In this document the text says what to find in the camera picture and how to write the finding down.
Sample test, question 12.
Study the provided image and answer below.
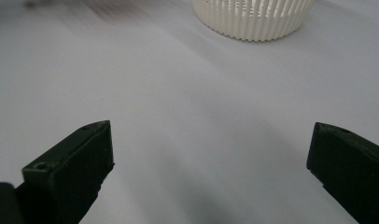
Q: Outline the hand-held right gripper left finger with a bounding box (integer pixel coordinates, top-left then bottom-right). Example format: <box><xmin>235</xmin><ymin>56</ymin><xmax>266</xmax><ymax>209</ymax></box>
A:
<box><xmin>14</xmin><ymin>119</ymin><xmax>116</xmax><ymax>224</ymax></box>

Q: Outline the white plastic basket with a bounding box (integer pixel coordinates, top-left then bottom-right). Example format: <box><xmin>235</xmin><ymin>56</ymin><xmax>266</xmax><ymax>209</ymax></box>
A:
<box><xmin>191</xmin><ymin>0</ymin><xmax>316</xmax><ymax>43</ymax></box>

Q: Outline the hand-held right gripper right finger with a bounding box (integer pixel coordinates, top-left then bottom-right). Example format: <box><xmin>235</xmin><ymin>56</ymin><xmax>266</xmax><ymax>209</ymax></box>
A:
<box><xmin>305</xmin><ymin>121</ymin><xmax>379</xmax><ymax>224</ymax></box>

